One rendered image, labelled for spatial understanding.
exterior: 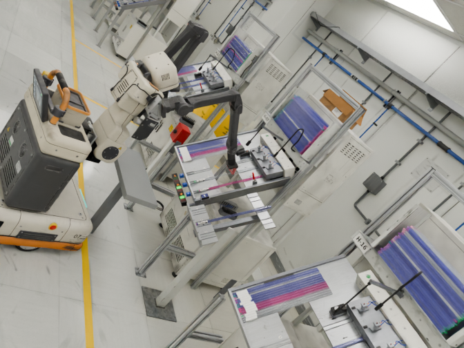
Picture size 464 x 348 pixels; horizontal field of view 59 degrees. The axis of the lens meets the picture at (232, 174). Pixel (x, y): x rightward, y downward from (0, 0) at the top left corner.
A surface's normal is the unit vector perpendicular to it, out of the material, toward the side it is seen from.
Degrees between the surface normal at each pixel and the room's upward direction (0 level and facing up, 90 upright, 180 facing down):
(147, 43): 90
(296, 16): 90
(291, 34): 90
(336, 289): 45
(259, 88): 90
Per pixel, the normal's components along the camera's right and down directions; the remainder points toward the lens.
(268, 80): 0.31, 0.58
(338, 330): -0.05, -0.77
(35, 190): 0.47, 0.66
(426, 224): -0.71, -0.38
